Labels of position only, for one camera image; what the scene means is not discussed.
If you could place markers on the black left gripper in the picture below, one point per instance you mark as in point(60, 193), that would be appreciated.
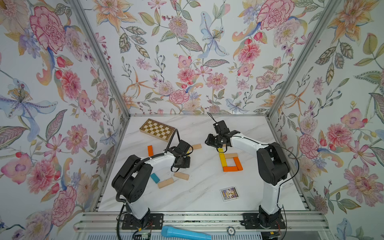
point(188, 163)

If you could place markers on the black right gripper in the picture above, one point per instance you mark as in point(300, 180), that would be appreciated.
point(209, 141)

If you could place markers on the natural wood block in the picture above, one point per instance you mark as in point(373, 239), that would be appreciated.
point(165, 183)
point(231, 156)
point(181, 176)
point(197, 146)

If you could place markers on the orange block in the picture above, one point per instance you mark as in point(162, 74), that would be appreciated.
point(230, 169)
point(150, 151)
point(238, 164)

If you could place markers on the orange block front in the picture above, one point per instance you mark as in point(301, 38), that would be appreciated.
point(230, 169)

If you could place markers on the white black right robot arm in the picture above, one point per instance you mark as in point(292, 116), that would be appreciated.
point(273, 167)

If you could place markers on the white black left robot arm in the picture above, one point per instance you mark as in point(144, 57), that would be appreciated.
point(131, 180)

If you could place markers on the teal block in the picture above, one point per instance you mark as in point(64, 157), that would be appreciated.
point(155, 178)

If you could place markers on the wooden folding chessboard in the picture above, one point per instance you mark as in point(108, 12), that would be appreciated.
point(157, 130)

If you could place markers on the playing card box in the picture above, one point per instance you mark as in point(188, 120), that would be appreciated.
point(229, 194)

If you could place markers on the blue microphone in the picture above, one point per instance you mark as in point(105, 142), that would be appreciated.
point(171, 232)

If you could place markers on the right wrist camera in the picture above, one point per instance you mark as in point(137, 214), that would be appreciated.
point(221, 128)

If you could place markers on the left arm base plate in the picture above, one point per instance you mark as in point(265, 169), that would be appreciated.
point(151, 221)

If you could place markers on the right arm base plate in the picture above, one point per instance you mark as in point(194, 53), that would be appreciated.
point(257, 221)

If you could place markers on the aluminium front rail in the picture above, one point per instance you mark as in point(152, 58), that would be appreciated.
point(207, 221)

